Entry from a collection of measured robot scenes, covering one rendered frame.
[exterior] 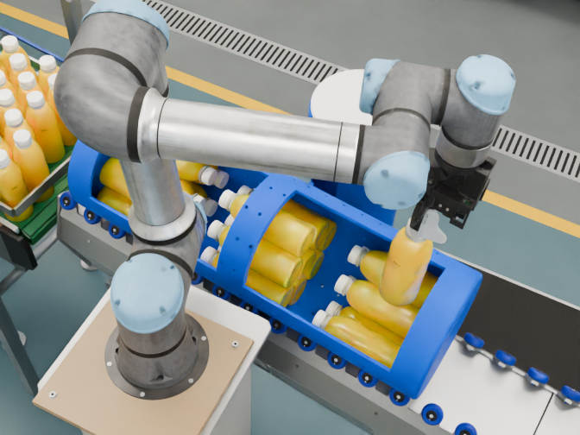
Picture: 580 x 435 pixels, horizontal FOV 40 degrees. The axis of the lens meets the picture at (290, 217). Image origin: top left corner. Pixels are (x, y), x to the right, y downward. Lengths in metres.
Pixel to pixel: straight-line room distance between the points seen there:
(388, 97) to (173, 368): 0.65
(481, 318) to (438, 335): 1.31
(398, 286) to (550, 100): 2.47
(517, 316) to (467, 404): 1.11
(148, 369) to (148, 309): 0.17
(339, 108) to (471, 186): 0.92
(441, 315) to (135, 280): 0.56
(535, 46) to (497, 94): 3.01
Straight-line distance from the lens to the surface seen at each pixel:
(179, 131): 0.98
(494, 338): 2.78
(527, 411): 1.79
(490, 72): 1.06
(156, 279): 1.31
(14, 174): 1.93
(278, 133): 0.96
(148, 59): 1.08
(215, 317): 1.54
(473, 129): 1.08
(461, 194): 1.20
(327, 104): 2.06
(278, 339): 1.77
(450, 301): 1.51
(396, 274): 1.38
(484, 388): 1.79
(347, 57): 3.76
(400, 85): 1.04
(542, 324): 2.86
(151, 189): 1.27
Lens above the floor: 2.49
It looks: 53 degrees down
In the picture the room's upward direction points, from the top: 4 degrees clockwise
